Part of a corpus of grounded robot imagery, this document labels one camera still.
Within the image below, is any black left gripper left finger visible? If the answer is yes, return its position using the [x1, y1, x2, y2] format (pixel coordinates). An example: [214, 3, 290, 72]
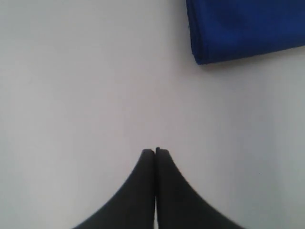
[76, 149, 155, 229]

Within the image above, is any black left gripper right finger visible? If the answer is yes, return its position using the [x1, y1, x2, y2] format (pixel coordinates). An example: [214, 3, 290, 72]
[155, 146, 241, 229]

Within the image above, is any blue terry towel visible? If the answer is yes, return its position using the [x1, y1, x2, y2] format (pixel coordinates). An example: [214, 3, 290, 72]
[186, 0, 305, 65]

